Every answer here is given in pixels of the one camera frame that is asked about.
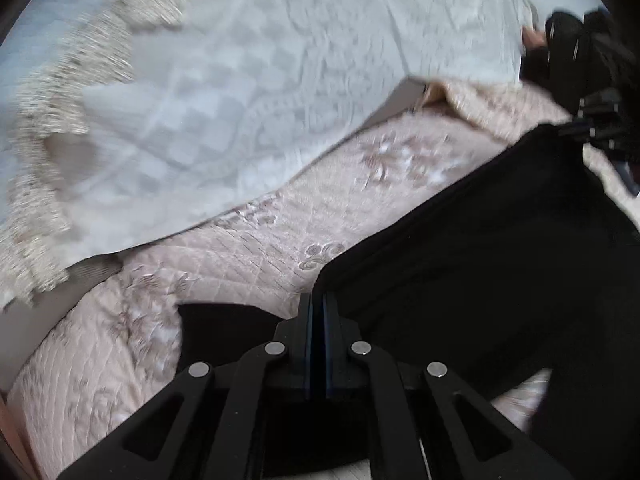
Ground black pants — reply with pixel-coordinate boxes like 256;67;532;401
177;122;640;480

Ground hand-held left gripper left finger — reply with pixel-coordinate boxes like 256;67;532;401
57;292;313;480

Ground small pinkish object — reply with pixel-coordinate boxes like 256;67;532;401
522;27;548;51

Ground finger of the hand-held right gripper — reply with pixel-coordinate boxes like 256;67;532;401
557;119;601;143

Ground grey headboard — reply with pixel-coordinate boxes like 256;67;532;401
370;77;431;121

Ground pink quilted bedspread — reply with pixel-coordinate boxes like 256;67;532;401
0;80;640;480

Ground black bag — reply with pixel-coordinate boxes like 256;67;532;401
520;7;628;96

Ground white lace-trimmed cover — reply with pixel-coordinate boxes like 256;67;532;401
0;0;546;311

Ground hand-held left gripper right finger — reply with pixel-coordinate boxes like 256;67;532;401
321;292;576;480

